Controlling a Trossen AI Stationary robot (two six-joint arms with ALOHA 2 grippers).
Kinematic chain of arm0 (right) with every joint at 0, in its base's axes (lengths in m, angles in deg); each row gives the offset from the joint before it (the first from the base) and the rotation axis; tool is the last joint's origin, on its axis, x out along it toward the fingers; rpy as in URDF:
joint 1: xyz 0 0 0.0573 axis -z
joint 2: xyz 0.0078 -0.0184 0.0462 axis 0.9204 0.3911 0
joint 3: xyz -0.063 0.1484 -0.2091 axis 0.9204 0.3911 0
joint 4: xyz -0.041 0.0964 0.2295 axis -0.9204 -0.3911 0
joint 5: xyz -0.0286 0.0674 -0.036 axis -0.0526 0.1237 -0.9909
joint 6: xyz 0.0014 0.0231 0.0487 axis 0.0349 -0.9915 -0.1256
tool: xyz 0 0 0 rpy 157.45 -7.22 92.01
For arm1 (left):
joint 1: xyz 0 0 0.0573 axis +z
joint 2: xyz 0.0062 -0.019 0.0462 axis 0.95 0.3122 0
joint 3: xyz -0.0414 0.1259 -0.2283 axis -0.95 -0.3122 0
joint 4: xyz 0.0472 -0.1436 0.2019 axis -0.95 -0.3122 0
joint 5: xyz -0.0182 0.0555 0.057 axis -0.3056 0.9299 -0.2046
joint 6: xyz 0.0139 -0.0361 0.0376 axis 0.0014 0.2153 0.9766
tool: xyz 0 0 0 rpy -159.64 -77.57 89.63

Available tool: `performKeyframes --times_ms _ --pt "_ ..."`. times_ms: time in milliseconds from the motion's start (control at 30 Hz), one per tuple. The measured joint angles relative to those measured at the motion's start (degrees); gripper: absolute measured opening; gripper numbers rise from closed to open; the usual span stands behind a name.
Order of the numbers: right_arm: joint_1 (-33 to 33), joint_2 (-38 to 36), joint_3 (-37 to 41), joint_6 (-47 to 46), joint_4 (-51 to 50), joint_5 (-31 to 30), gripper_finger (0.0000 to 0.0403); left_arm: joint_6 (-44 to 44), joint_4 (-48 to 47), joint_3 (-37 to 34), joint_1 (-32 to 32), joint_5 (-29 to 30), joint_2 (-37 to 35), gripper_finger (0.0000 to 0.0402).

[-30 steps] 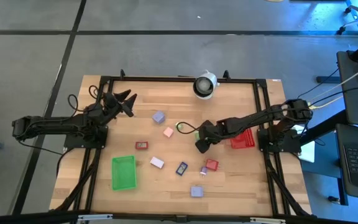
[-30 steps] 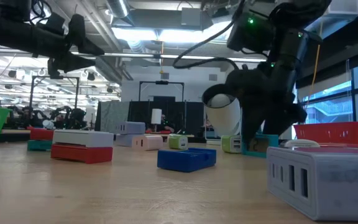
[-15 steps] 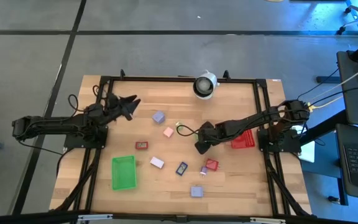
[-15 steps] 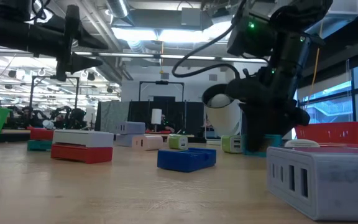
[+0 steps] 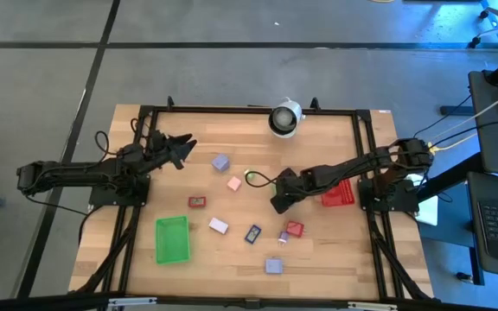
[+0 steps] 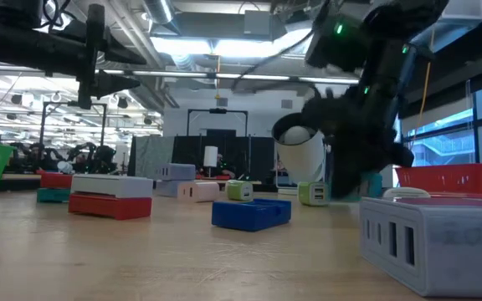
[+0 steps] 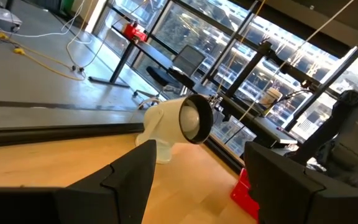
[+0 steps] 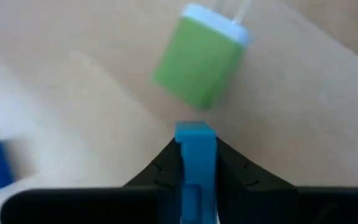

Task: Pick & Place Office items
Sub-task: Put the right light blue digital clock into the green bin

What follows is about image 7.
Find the white box on floor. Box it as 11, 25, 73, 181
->
0, 4, 23, 32

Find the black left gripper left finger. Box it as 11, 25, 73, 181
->
54, 139, 157, 224

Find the white floor cable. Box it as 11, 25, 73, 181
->
0, 0, 96, 71

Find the red device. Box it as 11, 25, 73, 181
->
122, 21, 149, 43

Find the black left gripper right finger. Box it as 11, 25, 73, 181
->
244, 141, 358, 224

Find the yellow floor cable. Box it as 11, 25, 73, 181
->
0, 30, 86, 82

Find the white container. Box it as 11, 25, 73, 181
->
259, 87, 283, 118

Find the large glass window wall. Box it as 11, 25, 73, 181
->
91, 0, 358, 197

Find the red plastic basket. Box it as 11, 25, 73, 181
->
230, 167, 260, 222

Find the black office chair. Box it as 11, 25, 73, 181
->
132, 45, 206, 108

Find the white overhead camera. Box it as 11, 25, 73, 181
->
135, 94, 214, 165

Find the black table frame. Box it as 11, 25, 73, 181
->
0, 123, 245, 175

